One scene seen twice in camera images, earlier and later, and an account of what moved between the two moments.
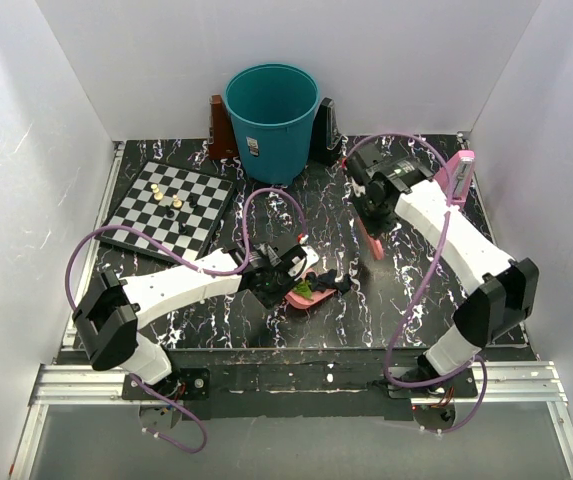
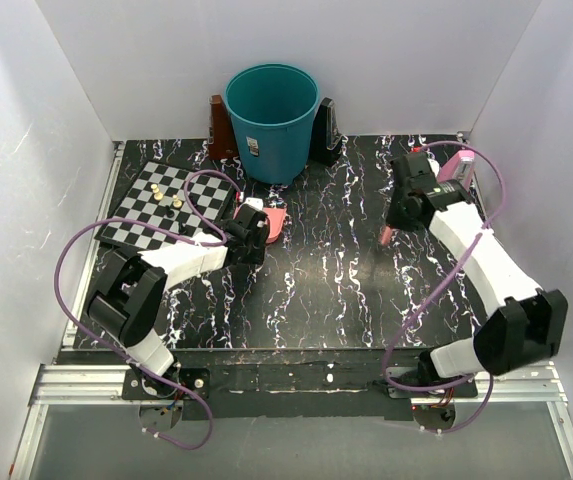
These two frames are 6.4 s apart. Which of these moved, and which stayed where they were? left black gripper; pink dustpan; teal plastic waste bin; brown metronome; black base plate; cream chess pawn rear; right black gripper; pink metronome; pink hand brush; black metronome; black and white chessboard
Moved: left black gripper; pink hand brush; pink dustpan; right black gripper
Stayed: cream chess pawn rear; pink metronome; black base plate; black and white chessboard; teal plastic waste bin; black metronome; brown metronome
